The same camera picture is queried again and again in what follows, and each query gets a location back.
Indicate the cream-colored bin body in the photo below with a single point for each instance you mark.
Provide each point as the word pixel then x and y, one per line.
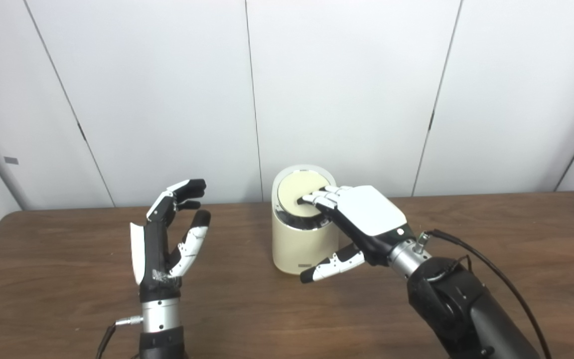
pixel 297 247

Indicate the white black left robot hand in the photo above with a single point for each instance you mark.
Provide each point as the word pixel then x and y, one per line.
pixel 155 264

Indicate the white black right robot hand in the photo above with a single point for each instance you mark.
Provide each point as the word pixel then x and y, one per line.
pixel 366 209

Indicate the small gray wall tag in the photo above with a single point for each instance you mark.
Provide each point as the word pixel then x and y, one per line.
pixel 11 160

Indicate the cream round bin lid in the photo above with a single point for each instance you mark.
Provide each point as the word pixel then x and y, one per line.
pixel 292 192

